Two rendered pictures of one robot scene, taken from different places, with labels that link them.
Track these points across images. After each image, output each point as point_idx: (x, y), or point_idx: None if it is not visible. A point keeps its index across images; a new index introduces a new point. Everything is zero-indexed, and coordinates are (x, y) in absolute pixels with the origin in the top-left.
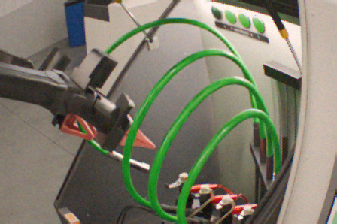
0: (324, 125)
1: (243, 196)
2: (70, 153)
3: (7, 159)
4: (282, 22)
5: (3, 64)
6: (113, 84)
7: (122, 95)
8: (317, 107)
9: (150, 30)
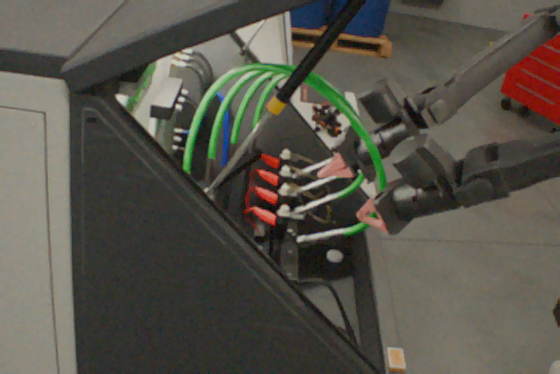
0: (283, 34)
1: (253, 188)
2: None
3: None
4: None
5: (510, 33)
6: (271, 271)
7: (346, 135)
8: (282, 28)
9: (193, 191)
